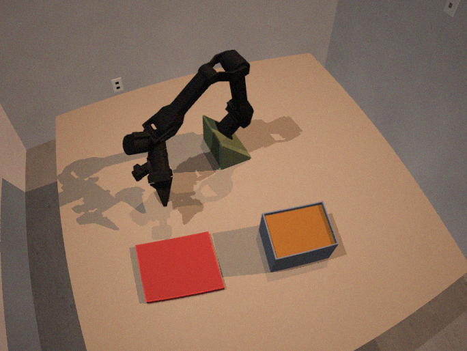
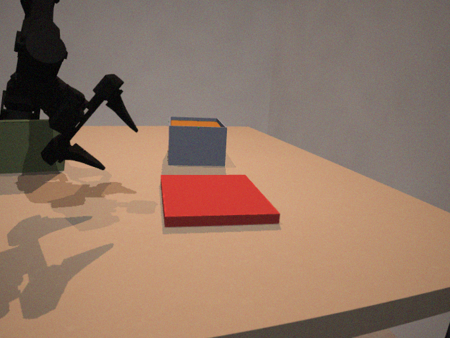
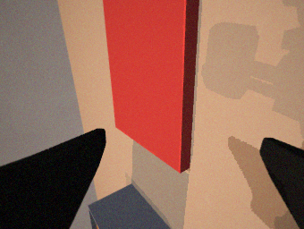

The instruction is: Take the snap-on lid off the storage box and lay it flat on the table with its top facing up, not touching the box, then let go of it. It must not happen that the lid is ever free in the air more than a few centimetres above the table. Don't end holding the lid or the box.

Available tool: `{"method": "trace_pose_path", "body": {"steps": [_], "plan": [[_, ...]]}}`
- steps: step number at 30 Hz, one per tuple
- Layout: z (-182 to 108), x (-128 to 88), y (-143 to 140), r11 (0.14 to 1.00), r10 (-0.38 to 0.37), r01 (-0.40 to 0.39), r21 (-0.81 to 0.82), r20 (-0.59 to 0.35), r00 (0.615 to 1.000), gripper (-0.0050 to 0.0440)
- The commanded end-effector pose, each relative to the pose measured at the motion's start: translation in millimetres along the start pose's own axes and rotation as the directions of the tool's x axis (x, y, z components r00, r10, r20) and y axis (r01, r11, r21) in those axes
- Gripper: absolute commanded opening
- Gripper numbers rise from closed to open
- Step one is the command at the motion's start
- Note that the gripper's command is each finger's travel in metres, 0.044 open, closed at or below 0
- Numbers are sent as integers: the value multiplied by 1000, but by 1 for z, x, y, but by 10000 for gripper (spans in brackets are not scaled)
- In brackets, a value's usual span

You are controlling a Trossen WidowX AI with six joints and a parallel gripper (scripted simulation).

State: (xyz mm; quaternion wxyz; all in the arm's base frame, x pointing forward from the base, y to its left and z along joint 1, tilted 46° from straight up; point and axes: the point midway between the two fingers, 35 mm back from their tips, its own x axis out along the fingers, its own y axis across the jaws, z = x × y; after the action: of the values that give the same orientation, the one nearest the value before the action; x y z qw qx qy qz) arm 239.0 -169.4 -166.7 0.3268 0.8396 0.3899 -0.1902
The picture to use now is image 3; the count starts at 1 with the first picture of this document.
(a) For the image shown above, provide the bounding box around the red lid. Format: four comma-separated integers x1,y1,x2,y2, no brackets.
103,0,199,173

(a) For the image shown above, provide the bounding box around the dark grey box with orange top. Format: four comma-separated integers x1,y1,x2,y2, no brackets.
88,184,171,229

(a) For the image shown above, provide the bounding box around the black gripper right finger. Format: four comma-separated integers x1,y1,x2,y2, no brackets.
259,138,304,229

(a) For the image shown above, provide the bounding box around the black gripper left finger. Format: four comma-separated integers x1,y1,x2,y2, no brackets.
0,128,106,229

